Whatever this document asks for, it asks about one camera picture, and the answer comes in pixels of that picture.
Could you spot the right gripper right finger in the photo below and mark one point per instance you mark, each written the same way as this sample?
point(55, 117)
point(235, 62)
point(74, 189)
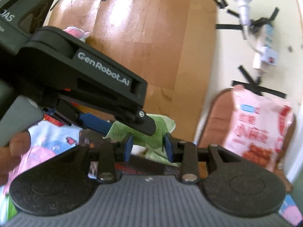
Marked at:
point(184, 152)

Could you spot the person's left hand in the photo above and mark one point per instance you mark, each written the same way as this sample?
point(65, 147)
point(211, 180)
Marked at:
point(11, 155)

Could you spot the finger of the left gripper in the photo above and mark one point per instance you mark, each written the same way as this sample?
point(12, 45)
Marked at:
point(69, 114)

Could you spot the bright green snack packet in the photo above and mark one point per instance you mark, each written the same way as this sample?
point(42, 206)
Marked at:
point(11, 210)

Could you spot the white light bulb fixture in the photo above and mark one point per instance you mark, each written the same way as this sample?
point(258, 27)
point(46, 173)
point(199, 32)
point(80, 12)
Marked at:
point(259, 36)

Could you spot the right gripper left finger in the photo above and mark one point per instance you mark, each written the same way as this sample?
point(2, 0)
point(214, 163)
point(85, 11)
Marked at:
point(111, 152)

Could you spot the black milk carton box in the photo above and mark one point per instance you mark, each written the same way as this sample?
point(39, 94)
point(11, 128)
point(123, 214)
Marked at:
point(136, 165)

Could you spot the large cardboard sheet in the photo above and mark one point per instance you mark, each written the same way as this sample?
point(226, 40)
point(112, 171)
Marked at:
point(169, 43)

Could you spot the pastel plush toy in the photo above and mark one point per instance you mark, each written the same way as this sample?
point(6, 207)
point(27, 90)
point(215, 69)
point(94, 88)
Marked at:
point(77, 32)

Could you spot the pink snack bag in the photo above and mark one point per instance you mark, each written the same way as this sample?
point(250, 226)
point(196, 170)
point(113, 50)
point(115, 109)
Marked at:
point(258, 127)

